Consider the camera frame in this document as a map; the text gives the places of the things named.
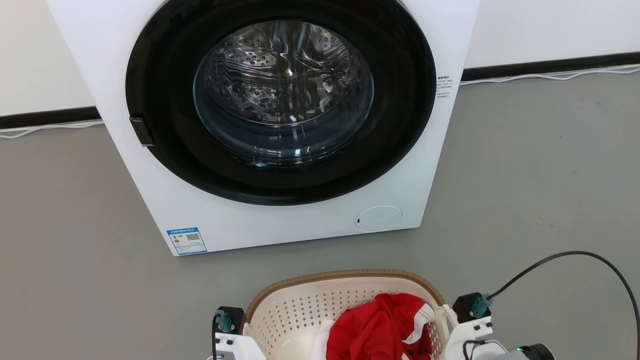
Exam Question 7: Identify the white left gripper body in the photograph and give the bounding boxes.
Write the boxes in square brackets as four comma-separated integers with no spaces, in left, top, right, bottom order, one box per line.
[207,332,268,360]

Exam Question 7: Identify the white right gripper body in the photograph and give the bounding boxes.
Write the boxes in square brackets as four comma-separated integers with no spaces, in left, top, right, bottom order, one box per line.
[444,316,501,360]

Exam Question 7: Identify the long black right arm cable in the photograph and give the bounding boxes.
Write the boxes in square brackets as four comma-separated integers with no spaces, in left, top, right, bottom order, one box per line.
[487,251,640,360]

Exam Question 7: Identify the white front-load washing machine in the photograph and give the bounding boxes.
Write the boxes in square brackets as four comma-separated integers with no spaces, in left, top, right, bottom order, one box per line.
[46,0,481,257]

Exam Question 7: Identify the black door handle latch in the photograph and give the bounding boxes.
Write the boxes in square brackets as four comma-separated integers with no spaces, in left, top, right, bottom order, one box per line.
[129,116,155,147]

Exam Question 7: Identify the white floor cable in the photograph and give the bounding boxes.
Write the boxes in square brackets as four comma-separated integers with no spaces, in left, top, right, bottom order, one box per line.
[0,120,105,139]
[459,66,640,87]

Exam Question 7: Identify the cream perforated laundry basket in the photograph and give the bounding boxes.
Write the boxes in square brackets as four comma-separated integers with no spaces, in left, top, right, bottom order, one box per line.
[242,269,458,360]

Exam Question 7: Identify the red and white garment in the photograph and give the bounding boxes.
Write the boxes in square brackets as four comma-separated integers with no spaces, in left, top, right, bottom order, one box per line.
[326,293,436,360]

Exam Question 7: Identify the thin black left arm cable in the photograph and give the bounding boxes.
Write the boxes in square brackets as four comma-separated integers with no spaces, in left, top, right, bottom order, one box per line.
[211,312,221,360]

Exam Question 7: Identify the round white filter cover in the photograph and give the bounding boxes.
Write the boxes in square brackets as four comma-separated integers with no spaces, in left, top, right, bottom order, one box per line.
[354,205,403,233]

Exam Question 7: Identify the black round washer door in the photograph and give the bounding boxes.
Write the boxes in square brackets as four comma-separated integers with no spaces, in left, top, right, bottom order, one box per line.
[125,0,437,206]

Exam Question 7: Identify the steel washer drum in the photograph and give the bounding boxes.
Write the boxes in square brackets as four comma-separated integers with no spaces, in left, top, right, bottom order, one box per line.
[194,20,374,165]

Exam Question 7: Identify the blue energy label sticker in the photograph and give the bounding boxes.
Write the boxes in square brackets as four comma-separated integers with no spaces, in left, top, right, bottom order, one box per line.
[166,227,208,256]

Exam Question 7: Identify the white cloth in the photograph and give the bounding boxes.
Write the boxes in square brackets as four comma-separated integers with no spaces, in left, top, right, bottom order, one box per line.
[310,320,336,360]

